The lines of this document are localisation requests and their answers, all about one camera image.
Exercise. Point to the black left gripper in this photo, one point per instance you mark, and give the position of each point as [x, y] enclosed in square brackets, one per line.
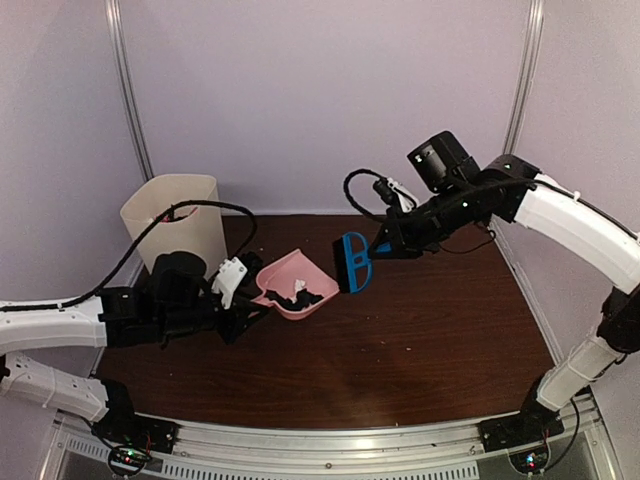
[237, 323]

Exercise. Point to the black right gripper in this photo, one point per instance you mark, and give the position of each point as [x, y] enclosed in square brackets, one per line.
[403, 243]

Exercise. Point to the pink plastic dustpan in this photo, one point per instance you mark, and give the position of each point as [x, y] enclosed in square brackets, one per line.
[280, 276]

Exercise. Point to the white paper scrap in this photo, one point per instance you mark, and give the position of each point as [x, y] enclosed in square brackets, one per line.
[299, 285]

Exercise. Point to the blue hand brush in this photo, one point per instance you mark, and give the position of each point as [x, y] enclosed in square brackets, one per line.
[353, 267]

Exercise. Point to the black paper scrap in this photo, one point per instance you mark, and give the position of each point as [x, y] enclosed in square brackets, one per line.
[300, 301]

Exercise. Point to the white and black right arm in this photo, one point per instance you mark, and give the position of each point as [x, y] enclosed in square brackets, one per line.
[518, 192]

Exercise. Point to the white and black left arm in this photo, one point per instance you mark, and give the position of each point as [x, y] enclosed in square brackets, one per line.
[177, 301]

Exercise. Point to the scraps inside bin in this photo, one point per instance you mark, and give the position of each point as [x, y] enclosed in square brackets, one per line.
[172, 216]

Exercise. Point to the cream plastic waste bin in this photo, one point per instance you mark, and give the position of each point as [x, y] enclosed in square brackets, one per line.
[194, 229]

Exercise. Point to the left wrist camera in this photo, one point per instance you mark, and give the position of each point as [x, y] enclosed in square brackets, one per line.
[233, 273]

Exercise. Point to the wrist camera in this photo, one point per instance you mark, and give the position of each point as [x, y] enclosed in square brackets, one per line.
[233, 273]
[395, 192]

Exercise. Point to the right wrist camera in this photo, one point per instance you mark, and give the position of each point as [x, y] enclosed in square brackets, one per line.
[395, 192]

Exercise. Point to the front aluminium rail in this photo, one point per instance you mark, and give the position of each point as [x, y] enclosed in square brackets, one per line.
[449, 450]

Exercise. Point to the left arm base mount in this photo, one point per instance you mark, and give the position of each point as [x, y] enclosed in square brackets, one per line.
[131, 438]

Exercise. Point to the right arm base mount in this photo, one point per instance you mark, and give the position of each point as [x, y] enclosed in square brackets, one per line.
[525, 434]

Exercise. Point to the right aluminium frame post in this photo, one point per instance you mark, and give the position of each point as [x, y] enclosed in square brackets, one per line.
[528, 65]

